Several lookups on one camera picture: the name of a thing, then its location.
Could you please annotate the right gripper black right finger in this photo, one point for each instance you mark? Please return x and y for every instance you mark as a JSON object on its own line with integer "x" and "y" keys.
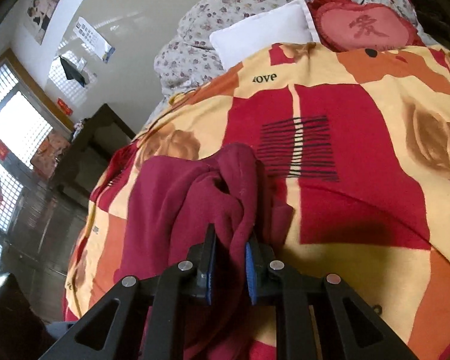
{"x": 317, "y": 318}

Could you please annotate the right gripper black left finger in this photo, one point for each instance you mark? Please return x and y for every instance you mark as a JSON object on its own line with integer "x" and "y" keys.
{"x": 144, "y": 319}

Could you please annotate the dark red garment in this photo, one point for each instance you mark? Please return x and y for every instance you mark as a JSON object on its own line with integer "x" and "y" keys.
{"x": 170, "y": 207}

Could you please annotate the dark wooden nightstand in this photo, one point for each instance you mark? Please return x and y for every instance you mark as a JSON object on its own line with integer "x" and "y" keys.
{"x": 83, "y": 162}

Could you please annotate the red orange patterned blanket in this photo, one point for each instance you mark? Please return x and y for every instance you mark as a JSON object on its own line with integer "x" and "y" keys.
{"x": 357, "y": 143}

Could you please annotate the window with blinds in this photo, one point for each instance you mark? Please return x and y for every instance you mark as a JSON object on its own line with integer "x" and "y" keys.
{"x": 23, "y": 198}

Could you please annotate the floral grey quilt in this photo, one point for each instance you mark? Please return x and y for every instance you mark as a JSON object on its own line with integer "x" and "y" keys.
{"x": 188, "y": 60}

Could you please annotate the red heart cushion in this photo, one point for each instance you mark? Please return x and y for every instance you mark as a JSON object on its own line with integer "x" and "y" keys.
{"x": 344, "y": 25}

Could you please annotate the white pillow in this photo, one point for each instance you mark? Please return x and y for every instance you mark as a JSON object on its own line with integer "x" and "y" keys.
{"x": 290, "y": 23}

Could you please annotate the dark cloth on wall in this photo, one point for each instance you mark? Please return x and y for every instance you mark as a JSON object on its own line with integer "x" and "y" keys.
{"x": 71, "y": 72}

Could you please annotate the wall calendar poster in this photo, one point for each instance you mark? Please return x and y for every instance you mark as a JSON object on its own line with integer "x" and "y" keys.
{"x": 93, "y": 40}

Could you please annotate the framed wall photo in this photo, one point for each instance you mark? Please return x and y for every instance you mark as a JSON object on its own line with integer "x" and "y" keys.
{"x": 38, "y": 15}

